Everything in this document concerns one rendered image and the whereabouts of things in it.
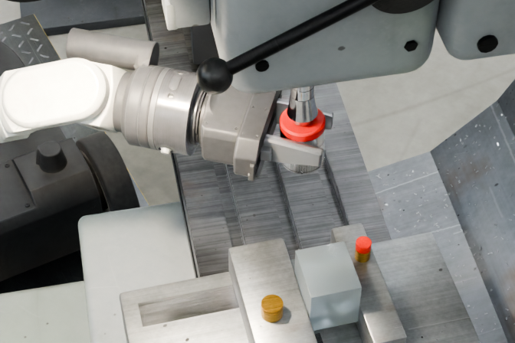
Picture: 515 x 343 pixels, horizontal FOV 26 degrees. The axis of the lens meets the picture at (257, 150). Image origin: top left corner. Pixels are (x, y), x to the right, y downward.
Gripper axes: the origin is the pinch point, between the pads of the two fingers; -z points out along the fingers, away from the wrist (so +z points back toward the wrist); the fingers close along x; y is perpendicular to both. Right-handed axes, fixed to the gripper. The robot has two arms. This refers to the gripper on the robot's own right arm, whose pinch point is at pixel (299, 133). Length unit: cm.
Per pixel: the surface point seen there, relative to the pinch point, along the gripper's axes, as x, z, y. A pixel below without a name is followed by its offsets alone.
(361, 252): -8.6, -8.6, 6.6
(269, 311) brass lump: -18.0, -1.2, 6.7
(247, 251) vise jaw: -10.0, 3.0, 8.4
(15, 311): -4, 36, 40
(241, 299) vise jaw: -15.7, 2.2, 8.9
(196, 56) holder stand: 27.3, 19.5, 17.8
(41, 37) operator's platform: 85, 73, 77
